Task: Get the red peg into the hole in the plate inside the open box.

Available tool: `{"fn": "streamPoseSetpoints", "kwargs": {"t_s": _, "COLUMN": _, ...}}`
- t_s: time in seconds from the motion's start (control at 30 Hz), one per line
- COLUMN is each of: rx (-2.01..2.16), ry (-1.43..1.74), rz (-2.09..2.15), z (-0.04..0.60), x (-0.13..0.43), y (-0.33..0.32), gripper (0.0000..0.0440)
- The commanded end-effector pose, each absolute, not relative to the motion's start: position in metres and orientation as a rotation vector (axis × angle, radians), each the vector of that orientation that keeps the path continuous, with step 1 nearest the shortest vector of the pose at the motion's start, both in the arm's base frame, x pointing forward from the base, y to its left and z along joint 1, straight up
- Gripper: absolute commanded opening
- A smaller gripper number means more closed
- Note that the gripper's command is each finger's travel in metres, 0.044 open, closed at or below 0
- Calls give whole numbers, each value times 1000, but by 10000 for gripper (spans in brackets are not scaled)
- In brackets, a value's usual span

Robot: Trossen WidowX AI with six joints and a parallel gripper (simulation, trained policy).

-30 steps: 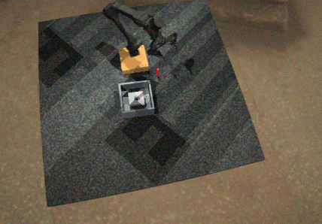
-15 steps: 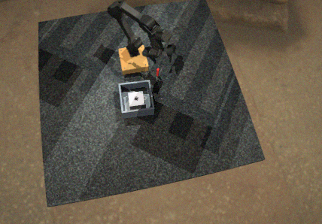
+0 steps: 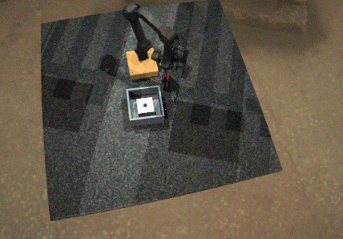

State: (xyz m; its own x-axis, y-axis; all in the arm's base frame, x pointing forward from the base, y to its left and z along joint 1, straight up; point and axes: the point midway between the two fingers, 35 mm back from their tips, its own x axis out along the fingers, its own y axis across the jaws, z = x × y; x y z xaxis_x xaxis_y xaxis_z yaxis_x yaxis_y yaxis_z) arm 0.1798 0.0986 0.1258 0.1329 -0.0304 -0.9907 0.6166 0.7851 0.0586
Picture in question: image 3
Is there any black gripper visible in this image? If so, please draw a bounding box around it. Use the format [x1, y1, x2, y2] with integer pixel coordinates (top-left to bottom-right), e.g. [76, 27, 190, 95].
[151, 50, 187, 71]

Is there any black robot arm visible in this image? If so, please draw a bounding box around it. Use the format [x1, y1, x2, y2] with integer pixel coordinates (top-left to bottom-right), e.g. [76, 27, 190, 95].
[122, 3, 189, 70]

